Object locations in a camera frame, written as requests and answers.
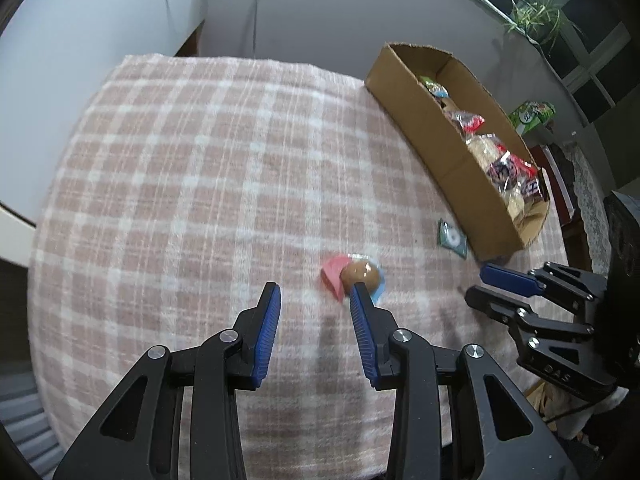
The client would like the cardboard box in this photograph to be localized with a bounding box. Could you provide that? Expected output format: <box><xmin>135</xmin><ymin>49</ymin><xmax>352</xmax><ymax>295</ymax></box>
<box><xmin>364</xmin><ymin>42</ymin><xmax>552</xmax><ymax>262</ymax></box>

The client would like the clear bread packet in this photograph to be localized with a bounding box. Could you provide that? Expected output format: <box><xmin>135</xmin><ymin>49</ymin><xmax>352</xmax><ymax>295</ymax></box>
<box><xmin>466</xmin><ymin>133</ymin><xmax>507</xmax><ymax>172</ymax></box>

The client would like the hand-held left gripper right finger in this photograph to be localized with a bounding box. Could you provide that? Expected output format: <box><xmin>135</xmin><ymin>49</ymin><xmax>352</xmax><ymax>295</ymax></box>
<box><xmin>349</xmin><ymin>283</ymin><xmax>577</xmax><ymax>480</ymax></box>

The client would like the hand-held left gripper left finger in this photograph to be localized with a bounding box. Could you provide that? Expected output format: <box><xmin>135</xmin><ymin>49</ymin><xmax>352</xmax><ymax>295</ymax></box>
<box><xmin>52</xmin><ymin>282</ymin><xmax>282</xmax><ymax>480</ymax></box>

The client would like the pink plaid tablecloth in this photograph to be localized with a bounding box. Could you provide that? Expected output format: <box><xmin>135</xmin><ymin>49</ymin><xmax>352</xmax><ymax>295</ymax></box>
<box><xmin>27</xmin><ymin>54</ymin><xmax>572</xmax><ymax>479</ymax></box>

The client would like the window frame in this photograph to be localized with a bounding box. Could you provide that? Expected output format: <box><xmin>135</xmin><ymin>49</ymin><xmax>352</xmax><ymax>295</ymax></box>
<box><xmin>559</xmin><ymin>0</ymin><xmax>640</xmax><ymax>128</ymax></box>

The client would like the green potted plant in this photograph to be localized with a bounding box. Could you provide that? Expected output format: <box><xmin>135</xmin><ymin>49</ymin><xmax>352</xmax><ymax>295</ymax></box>
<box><xmin>501</xmin><ymin>0</ymin><xmax>586</xmax><ymax>57</ymax></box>

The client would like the white lace cloth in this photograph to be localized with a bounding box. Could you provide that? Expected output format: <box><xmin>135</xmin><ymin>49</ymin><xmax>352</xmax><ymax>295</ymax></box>
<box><xmin>569</xmin><ymin>144</ymin><xmax>603</xmax><ymax>273</ymax></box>

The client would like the thin hanging cable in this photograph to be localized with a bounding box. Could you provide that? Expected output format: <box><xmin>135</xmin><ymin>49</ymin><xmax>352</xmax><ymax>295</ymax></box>
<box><xmin>250</xmin><ymin>0</ymin><xmax>263</xmax><ymax>57</ymax></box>

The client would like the brown bun snack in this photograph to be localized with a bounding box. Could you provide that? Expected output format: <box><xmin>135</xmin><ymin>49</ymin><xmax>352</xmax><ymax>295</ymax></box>
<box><xmin>321</xmin><ymin>253</ymin><xmax>387</xmax><ymax>304</ymax></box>

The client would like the person's right hand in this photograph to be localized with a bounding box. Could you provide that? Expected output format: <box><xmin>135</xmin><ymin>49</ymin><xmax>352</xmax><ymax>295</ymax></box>
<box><xmin>552</xmin><ymin>387</ymin><xmax>629</xmax><ymax>442</ymax></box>

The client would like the green mint candy packet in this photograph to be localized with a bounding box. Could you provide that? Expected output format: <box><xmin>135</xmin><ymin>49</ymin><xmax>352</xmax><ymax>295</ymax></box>
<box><xmin>436</xmin><ymin>218</ymin><xmax>469</xmax><ymax>260</ymax></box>

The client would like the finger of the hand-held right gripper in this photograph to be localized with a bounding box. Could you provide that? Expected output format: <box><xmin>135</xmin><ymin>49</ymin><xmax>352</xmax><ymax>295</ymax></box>
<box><xmin>478</xmin><ymin>261</ymin><xmax>607</xmax><ymax>307</ymax></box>
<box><xmin>464</xmin><ymin>285</ymin><xmax>597</xmax><ymax>342</ymax></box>

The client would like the green printed carton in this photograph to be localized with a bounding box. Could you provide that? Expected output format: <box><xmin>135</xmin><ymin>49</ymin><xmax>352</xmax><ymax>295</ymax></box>
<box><xmin>507</xmin><ymin>100</ymin><xmax>557</xmax><ymax>136</ymax></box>

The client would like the clear red-edged snack wrapper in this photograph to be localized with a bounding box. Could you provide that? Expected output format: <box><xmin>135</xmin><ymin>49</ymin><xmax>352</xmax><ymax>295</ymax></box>
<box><xmin>451</xmin><ymin>110</ymin><xmax>486</xmax><ymax>134</ymax></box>

